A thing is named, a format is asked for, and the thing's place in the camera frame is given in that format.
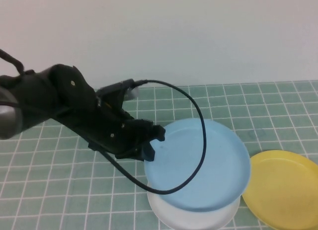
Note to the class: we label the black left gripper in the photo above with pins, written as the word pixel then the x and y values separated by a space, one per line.
pixel 121 138

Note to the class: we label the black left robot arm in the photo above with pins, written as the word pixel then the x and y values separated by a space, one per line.
pixel 44 98

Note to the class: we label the yellow plastic plate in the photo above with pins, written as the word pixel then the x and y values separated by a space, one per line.
pixel 283 187

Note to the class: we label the light blue plastic plate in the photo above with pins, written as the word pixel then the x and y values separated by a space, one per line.
pixel 179 165

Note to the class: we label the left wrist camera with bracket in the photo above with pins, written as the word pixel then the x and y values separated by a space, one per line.
pixel 116 92

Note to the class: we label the white plastic plate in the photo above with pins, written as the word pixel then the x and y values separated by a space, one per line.
pixel 188 218

